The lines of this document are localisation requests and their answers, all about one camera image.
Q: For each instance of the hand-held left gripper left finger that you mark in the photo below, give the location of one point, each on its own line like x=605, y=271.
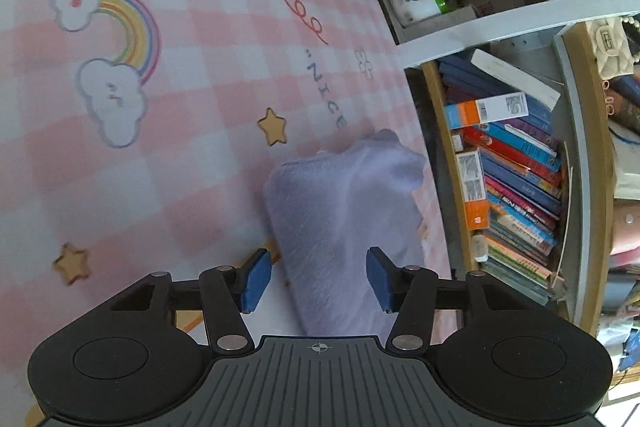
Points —
x=257, y=279

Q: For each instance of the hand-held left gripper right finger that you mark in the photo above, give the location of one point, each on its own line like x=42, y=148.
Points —
x=380, y=279

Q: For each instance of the purple knit sweater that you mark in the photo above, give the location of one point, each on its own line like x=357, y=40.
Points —
x=340, y=207

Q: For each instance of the small white case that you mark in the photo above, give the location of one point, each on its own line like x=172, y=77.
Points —
x=479, y=248

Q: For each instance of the small orange white carton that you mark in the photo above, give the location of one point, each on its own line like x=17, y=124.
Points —
x=472, y=187

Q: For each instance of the row of colourful books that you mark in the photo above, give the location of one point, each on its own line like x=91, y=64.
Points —
x=520, y=207

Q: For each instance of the pink checked tablecloth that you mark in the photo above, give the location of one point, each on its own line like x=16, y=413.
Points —
x=150, y=157

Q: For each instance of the tall orange white carton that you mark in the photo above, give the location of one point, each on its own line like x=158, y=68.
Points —
x=485, y=109

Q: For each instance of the thick white book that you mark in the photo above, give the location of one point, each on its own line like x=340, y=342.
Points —
x=515, y=77

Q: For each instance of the pink round container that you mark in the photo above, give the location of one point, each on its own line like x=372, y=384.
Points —
x=627, y=229

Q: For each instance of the white wooden bookshelf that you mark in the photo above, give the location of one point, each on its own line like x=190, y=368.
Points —
x=500, y=42

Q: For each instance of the white tub with green lid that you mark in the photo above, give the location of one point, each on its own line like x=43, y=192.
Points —
x=415, y=4

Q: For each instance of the pink hair clip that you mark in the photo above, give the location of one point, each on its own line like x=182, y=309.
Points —
x=610, y=99

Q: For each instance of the cream quilted handbag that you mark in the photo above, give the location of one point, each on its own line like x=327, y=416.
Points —
x=615, y=49

